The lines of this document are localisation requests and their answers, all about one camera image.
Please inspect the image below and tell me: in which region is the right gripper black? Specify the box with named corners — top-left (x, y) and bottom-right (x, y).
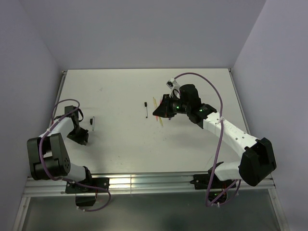
top-left (153, 93), bottom-right (191, 118)

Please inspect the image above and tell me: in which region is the yellow pen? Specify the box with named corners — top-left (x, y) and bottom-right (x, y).
top-left (153, 97), bottom-right (164, 128)

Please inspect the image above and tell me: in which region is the white pen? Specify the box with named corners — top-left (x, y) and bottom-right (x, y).
top-left (144, 102), bottom-right (148, 118)

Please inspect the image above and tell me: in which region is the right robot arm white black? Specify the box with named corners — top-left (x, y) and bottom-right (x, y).
top-left (153, 80), bottom-right (277, 188)

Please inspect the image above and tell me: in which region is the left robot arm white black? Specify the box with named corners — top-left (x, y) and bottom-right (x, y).
top-left (27, 105), bottom-right (94, 192)

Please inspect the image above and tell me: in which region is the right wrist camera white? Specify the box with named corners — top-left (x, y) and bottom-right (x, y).
top-left (167, 78), bottom-right (180, 98)

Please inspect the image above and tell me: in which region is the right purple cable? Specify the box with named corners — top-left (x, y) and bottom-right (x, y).
top-left (173, 72), bottom-right (242, 207)

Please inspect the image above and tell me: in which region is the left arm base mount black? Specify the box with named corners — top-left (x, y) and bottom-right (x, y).
top-left (65, 177), bottom-right (111, 212)

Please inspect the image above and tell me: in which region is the aluminium rail frame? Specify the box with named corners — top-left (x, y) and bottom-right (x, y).
top-left (23, 69), bottom-right (275, 200)

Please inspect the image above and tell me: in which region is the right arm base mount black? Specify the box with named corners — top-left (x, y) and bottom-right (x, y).
top-left (190, 173), bottom-right (233, 205)

